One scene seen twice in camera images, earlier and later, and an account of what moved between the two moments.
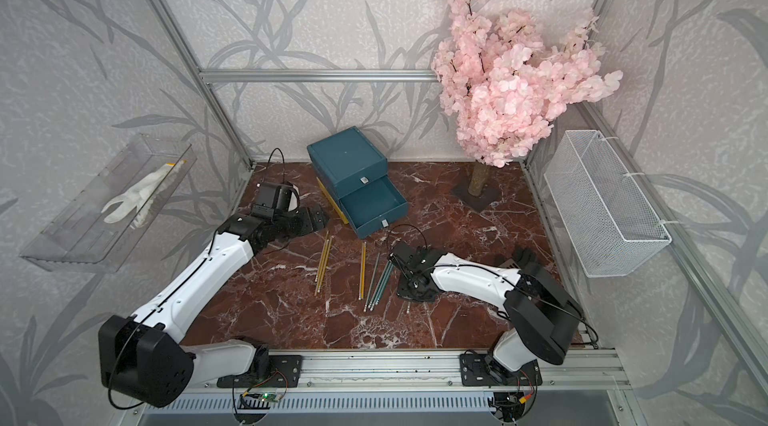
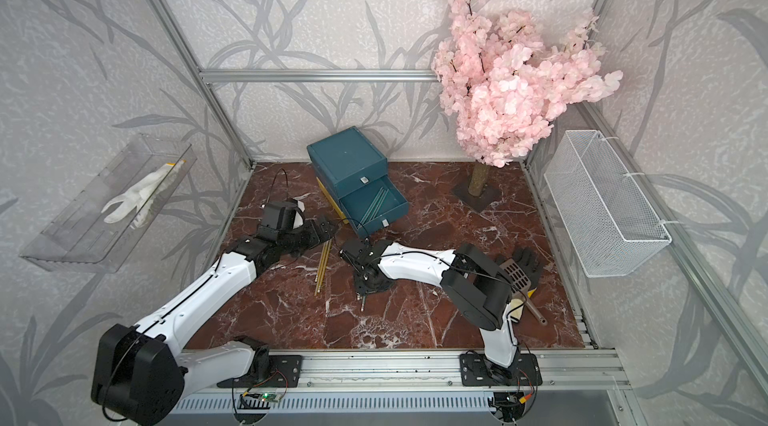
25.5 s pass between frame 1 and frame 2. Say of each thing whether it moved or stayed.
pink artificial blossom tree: stayed
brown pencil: stayed
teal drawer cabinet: stayed
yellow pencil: stayed
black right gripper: moved
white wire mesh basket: stayed
